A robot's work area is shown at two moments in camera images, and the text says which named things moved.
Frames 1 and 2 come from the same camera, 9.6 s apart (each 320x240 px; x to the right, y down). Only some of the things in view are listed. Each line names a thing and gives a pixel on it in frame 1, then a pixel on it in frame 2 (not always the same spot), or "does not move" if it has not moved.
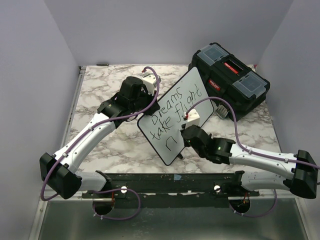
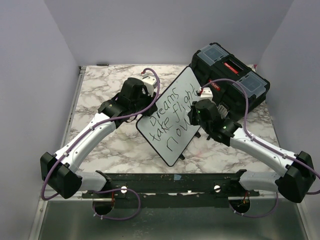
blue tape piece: x=176 y=177 does not move
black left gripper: x=150 y=112 does not move
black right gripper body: x=185 y=143 -> x=194 y=119
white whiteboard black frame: x=162 y=129 does not move
